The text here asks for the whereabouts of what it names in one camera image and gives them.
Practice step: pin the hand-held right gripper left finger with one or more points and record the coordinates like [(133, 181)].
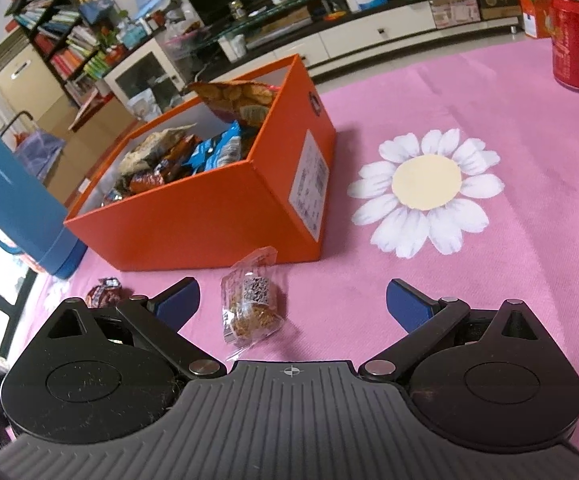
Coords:
[(174, 305)]

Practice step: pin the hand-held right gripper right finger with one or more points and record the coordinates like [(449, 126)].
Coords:
[(409, 305)]

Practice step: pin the clear packet brown snack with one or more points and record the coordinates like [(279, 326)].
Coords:
[(254, 310)]

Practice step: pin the orange cardboard box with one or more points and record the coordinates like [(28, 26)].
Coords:
[(194, 215)]

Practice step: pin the brown chocolate snack packet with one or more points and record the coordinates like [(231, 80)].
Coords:
[(145, 181), (174, 157)]

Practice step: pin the beige snack packet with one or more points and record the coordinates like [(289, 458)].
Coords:
[(149, 150)]

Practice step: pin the blue snack bag white lettering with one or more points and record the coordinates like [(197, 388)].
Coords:
[(214, 152)]

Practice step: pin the orange biscuit print snack bag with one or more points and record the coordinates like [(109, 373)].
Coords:
[(234, 97)]

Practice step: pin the pink floral tablecloth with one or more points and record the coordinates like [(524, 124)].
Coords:
[(469, 285)]

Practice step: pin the small red brown snack packet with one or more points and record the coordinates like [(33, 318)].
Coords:
[(104, 292)]

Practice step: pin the large brown cardboard box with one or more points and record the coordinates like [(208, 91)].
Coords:
[(89, 150)]

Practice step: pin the blue thermos flask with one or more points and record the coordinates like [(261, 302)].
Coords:
[(9, 195)]

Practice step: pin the purple plastic bag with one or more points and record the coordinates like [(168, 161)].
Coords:
[(39, 157)]

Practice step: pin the white glass door cabinet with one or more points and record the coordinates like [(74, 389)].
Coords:
[(144, 80)]

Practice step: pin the beige standing air conditioner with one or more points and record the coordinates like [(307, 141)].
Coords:
[(24, 80)]

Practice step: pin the white low television cabinet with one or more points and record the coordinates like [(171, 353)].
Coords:
[(379, 35)]

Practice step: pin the dark bookshelf with books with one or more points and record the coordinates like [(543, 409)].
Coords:
[(64, 30)]

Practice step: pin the pink printed cardboard carton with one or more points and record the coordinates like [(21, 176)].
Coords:
[(453, 2)]

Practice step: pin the red soda can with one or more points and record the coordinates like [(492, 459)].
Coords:
[(574, 45)]

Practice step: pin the orange white carton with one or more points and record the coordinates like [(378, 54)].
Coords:
[(534, 15)]

